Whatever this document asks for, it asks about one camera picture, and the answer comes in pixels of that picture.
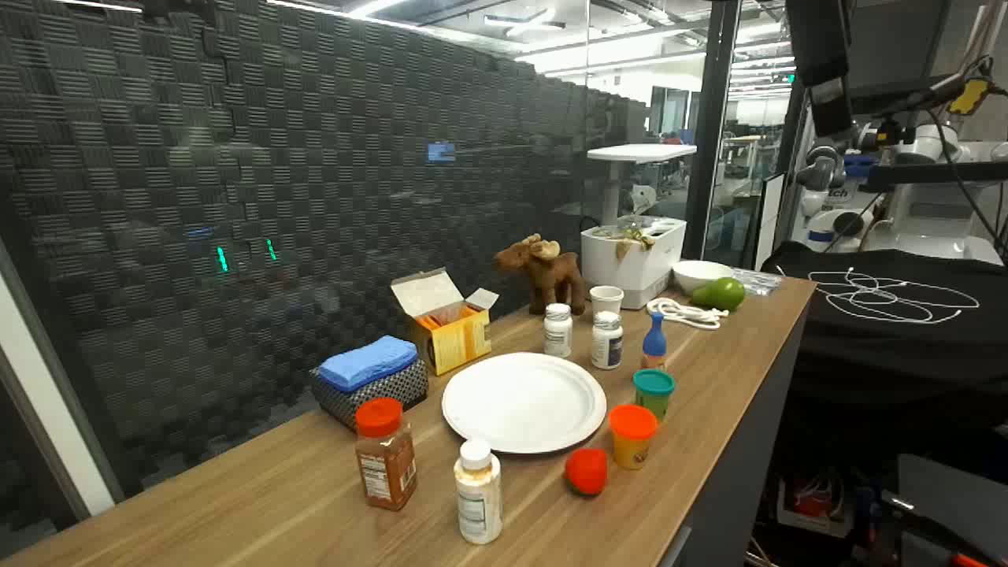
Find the small white pill bottle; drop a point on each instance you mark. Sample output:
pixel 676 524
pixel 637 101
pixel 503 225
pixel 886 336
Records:
pixel 557 332

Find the white bottle with blue label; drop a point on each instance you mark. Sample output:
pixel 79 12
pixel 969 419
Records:
pixel 604 340

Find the green tub with teal lid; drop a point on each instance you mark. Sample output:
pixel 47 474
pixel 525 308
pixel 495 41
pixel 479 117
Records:
pixel 654 392

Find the yellow tub with orange lid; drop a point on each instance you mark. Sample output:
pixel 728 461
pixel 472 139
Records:
pixel 634 437

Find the tall white pill bottle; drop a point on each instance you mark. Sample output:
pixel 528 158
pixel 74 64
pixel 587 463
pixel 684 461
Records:
pixel 477 506

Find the white paper plate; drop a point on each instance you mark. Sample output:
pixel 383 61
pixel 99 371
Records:
pixel 525 404

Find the open yellow cardboard box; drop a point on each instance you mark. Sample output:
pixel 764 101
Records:
pixel 451 337

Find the white indoor planter with lamp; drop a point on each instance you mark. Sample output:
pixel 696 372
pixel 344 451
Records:
pixel 639 274

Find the dried brown plant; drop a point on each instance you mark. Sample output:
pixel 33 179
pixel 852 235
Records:
pixel 634 241

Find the blue cap sauce bottle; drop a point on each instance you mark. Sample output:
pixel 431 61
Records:
pixel 654 340

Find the blue sponge cloth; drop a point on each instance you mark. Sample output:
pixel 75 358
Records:
pixel 365 362

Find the grey woven basket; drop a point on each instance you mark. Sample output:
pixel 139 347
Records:
pixel 378 397

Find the white bowl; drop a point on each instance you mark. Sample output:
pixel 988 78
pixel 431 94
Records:
pixel 696 272

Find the red plush ball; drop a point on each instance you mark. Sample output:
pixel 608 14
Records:
pixel 587 474

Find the green avocado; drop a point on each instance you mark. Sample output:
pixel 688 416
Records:
pixel 719 293

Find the spice jar with orange lid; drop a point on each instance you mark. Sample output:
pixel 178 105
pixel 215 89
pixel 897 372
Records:
pixel 386 467

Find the clear plastic sheet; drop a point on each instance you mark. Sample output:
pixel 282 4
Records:
pixel 760 280

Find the black vertical pillar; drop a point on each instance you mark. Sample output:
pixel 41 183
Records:
pixel 713 127

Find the black cloth cover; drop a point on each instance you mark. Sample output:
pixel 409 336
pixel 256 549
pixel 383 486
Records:
pixel 892 358

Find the black metal bar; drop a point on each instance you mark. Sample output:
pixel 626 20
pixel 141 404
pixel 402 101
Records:
pixel 934 175

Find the grey monitor panel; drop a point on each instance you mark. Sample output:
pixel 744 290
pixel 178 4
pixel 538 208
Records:
pixel 897 49

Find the yellow tag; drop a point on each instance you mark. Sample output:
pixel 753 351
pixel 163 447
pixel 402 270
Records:
pixel 969 95

